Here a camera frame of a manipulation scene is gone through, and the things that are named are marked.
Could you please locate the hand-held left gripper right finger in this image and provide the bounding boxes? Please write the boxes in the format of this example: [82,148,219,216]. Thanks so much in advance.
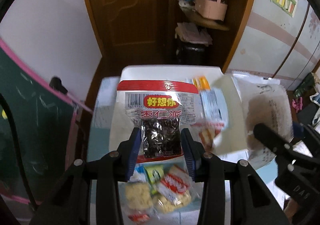
[180,128,285,225]

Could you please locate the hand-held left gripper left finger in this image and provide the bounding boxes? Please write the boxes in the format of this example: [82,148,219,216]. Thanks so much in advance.
[29,127,142,225]

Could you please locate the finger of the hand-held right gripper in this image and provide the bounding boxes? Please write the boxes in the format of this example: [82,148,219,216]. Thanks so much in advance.
[292,122,320,158]
[253,123,313,165]

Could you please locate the clear bread packet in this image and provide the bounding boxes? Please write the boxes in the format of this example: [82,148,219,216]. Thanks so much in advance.
[231,71,294,152]

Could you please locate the red white packet dark filling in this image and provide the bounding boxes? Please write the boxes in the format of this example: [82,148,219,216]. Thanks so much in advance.
[116,79,200,159]

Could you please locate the large clear pale blue packet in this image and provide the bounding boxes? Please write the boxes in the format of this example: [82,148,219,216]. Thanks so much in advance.
[197,87,230,152]

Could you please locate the white plastic bin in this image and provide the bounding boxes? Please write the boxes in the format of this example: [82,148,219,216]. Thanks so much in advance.
[110,65,249,163]

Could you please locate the small blue white packet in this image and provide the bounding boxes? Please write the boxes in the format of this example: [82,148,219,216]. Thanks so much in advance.
[130,164,148,183]

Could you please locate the pink toy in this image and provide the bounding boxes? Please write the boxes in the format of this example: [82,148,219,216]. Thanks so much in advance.
[291,97,304,110]

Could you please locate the white blue bag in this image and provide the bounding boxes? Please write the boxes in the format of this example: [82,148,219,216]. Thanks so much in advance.
[309,92,320,127]

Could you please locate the red white cracker packet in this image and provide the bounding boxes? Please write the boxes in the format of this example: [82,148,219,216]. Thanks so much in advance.
[156,165,192,202]

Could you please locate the small green yellow packet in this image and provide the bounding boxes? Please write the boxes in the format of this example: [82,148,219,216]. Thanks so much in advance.
[144,164,165,194]

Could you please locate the green bag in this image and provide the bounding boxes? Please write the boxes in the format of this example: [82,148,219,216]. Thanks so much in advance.
[292,72,316,99]

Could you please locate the clear packet yellow puffs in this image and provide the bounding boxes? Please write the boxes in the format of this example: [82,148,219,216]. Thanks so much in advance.
[124,181,153,212]
[152,190,192,214]

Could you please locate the small red orange packet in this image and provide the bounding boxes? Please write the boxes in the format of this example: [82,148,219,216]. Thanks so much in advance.
[127,211,152,224]

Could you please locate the pale wardrobe pink stripes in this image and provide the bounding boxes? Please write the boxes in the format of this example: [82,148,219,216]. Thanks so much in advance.
[226,0,320,90]

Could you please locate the black clamp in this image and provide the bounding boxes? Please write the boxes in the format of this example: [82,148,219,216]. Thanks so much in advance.
[49,77,68,95]

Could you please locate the black waste bin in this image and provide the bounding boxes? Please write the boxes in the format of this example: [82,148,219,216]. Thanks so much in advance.
[175,39,208,65]

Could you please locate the pink framed green chalkboard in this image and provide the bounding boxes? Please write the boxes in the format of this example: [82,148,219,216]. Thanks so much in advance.
[0,37,93,205]

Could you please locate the stack of papers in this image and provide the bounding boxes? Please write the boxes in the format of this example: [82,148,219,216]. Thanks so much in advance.
[175,22,213,45]

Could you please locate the wooden corner shelf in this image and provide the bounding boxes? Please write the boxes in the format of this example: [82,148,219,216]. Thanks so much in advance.
[170,0,260,70]

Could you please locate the brown wooden door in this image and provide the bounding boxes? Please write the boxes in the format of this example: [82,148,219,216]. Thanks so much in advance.
[77,0,175,75]

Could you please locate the small blue toy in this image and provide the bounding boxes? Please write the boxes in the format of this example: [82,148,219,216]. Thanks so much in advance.
[177,0,196,8]

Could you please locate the black cable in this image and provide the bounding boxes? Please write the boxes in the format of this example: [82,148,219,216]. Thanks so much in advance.
[0,94,42,205]

